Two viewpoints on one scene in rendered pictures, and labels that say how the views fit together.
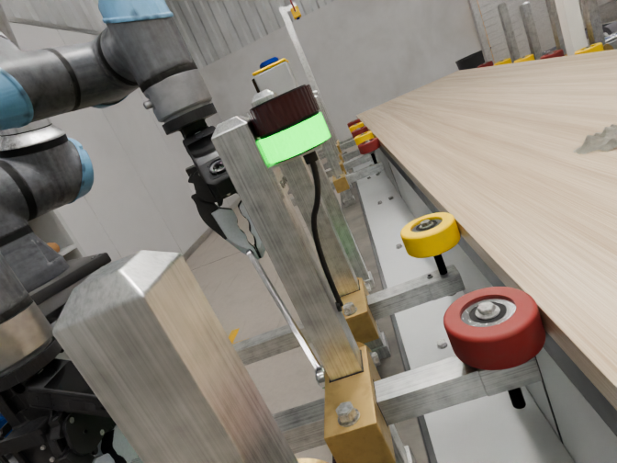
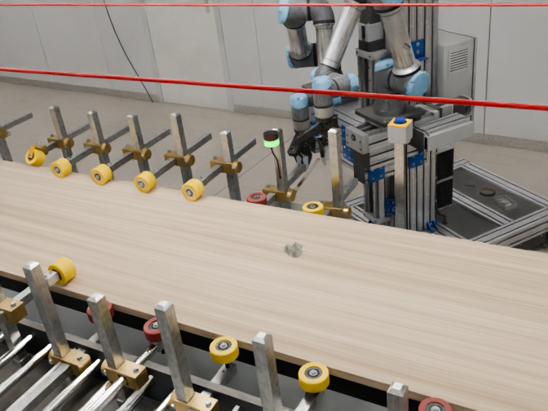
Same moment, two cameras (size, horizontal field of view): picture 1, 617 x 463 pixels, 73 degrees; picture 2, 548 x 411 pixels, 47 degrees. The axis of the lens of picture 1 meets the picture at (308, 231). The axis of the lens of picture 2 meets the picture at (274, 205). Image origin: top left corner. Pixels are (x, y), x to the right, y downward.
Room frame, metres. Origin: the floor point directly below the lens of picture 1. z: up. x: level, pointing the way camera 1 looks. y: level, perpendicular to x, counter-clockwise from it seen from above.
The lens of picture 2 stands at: (1.21, -2.15, 2.08)
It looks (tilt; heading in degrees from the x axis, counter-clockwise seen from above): 29 degrees down; 112
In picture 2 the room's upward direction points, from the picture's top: 7 degrees counter-clockwise
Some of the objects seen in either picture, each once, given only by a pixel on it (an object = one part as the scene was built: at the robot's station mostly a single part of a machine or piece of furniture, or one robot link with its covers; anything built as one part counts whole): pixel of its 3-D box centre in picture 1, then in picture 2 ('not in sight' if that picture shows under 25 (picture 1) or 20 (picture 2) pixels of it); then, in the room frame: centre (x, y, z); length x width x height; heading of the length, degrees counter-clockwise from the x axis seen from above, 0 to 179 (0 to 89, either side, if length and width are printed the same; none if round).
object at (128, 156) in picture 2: not in sight; (136, 150); (-0.39, 0.18, 0.95); 0.50 x 0.04 x 0.04; 80
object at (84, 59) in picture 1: (98, 73); (340, 84); (0.63, 0.17, 1.28); 0.11 x 0.11 x 0.08; 50
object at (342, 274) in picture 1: (326, 237); (337, 184); (0.64, -0.02, 0.93); 0.04 x 0.04 x 0.48; 80
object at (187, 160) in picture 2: not in sight; (179, 158); (-0.12, 0.12, 0.95); 0.14 x 0.06 x 0.05; 170
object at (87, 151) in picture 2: not in sight; (97, 144); (-0.63, 0.22, 0.95); 0.50 x 0.04 x 0.04; 80
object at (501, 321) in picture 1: (502, 356); (258, 208); (0.32, -0.12, 0.85); 0.08 x 0.08 x 0.11
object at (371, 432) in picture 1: (358, 397); (279, 194); (0.37, 0.02, 0.85); 0.14 x 0.06 x 0.05; 170
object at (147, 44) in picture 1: (147, 38); (323, 91); (0.58, 0.08, 1.28); 0.09 x 0.08 x 0.11; 50
